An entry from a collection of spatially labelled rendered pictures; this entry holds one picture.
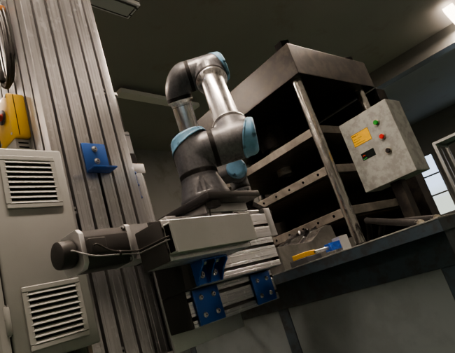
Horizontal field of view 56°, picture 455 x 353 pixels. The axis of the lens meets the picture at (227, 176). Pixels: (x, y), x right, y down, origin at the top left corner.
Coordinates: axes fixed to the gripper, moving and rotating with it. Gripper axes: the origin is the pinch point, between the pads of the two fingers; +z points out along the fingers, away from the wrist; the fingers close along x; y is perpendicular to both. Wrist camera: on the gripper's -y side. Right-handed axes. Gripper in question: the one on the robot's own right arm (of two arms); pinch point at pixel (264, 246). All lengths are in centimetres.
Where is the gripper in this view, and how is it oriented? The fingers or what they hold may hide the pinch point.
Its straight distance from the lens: 171.3
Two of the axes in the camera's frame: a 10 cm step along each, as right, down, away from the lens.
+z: 3.0, 9.2, -2.7
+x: 6.1, -4.0, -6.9
